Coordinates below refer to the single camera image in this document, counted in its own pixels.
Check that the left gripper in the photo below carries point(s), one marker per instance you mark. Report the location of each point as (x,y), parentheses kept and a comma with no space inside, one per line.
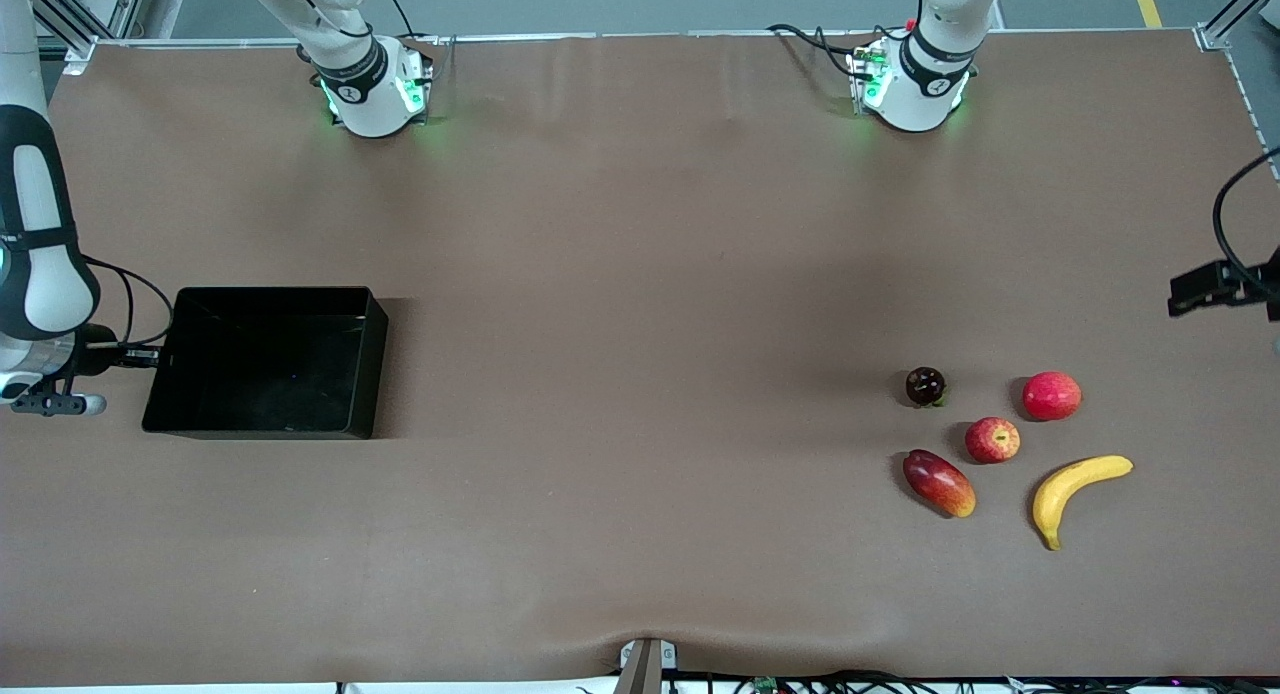
(1207,286)

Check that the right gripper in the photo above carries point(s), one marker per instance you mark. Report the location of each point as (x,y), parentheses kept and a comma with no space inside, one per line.
(97,363)

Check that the black plastic box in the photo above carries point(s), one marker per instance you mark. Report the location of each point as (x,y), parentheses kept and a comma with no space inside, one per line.
(270,374)

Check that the yellow banana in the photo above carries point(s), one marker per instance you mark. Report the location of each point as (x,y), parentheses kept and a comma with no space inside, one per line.
(1050,499)

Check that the red yellow striped apple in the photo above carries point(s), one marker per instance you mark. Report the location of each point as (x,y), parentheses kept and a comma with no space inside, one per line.
(993,441)

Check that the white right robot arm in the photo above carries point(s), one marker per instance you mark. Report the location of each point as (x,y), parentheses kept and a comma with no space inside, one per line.
(40,274)

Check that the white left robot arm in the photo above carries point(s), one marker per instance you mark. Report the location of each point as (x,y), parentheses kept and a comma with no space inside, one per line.
(935,34)

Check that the plain red round fruit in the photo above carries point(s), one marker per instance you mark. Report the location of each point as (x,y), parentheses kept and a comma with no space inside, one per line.
(1052,396)

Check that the dark purple mangosteen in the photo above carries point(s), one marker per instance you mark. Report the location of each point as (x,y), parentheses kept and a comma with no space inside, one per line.
(925,386)

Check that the red yellow mango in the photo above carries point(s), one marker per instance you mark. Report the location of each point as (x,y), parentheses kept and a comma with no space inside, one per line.
(938,482)

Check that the brown table mat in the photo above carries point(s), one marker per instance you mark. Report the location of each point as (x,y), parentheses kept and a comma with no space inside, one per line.
(600,524)

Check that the small green circuit board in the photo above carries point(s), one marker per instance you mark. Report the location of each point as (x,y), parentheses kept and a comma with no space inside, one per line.
(767,685)

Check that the aluminium frame post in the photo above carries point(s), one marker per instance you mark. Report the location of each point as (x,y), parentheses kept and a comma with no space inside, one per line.
(1235,9)
(80,49)

